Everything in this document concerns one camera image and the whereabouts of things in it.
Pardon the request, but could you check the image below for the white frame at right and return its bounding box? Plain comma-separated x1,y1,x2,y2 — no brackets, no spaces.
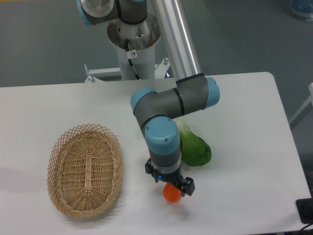
288,83,313,130

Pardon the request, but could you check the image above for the orange toy fruit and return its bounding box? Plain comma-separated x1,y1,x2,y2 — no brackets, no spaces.
163,182,182,203

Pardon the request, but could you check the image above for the black device at table edge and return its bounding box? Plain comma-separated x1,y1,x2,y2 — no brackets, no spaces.
295,198,313,224

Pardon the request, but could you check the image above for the white metal base frame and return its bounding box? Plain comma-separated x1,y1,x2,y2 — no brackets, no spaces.
84,57,173,83

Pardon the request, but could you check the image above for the blue object in corner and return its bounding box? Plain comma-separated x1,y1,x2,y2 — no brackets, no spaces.
289,0,313,22

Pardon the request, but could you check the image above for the green toy bok choy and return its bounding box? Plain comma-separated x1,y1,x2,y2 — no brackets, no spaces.
176,119,212,166

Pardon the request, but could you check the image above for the woven wicker basket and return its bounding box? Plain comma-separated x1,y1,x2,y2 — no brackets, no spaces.
47,123,123,219

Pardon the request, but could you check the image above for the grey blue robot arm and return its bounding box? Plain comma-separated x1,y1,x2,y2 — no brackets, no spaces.
77,0,220,196

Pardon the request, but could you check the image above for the black cable on pedestal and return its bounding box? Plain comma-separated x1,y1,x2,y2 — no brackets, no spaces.
125,38,141,80

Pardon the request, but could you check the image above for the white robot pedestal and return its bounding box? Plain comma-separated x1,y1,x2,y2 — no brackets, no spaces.
107,13,161,80

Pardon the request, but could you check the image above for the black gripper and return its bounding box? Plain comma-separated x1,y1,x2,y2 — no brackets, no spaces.
145,158,195,197

